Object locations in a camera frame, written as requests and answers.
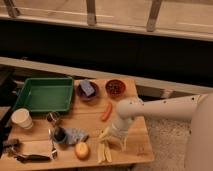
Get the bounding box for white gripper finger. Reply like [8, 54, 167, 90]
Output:
[98, 127, 110, 140]
[121, 137, 127, 151]

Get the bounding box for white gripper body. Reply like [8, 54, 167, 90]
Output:
[110, 117, 133, 139]

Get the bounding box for yellow banana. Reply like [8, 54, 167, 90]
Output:
[97, 135, 112, 163]

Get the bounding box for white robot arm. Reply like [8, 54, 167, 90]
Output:
[99, 93, 213, 171]

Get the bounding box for green plastic tray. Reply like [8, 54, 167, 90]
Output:
[13, 77, 74, 113]

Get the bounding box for orange carrot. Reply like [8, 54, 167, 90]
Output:
[101, 102, 113, 121]

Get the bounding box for wooden board table top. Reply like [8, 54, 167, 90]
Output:
[0, 79, 154, 171]

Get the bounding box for grey blue cloth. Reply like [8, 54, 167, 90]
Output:
[65, 128, 89, 145]

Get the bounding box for red bowl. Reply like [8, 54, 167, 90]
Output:
[105, 79, 126, 98]

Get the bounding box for dark purple bowl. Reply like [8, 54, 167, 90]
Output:
[76, 80, 99, 102]

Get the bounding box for blue sponge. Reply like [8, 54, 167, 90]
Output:
[80, 80, 95, 96]

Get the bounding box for small metal cup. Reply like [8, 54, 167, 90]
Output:
[46, 112, 60, 123]

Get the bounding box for metal tongs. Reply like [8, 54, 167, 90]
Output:
[48, 129, 57, 159]

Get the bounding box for white paper cup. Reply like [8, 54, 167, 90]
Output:
[11, 108, 33, 129]

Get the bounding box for dark tool on table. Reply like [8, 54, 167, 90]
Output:
[3, 139, 51, 163]

